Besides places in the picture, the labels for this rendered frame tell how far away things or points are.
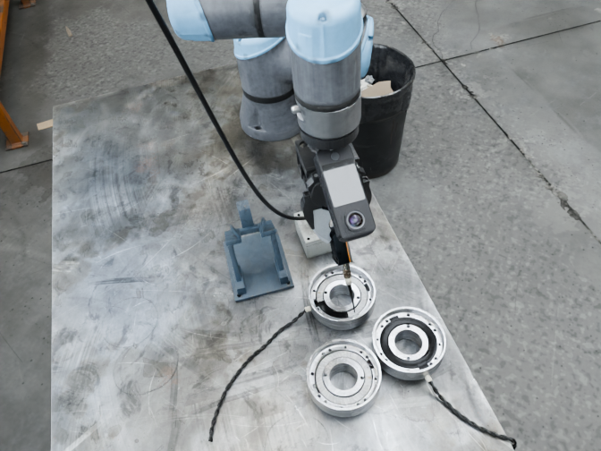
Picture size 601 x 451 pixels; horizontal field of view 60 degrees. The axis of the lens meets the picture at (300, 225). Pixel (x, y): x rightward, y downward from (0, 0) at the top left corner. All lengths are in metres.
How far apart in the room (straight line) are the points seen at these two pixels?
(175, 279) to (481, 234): 1.33
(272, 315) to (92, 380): 0.29
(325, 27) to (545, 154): 1.91
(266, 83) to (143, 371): 0.57
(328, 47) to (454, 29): 2.54
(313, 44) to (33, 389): 1.59
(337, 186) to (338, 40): 0.18
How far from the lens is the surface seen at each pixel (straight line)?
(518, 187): 2.21
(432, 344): 0.80
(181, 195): 1.06
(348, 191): 0.63
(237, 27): 0.65
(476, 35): 3.03
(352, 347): 0.79
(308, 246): 0.88
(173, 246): 0.98
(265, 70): 1.04
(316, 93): 0.57
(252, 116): 1.12
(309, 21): 0.53
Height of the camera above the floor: 1.54
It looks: 50 degrees down
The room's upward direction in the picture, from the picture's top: 7 degrees counter-clockwise
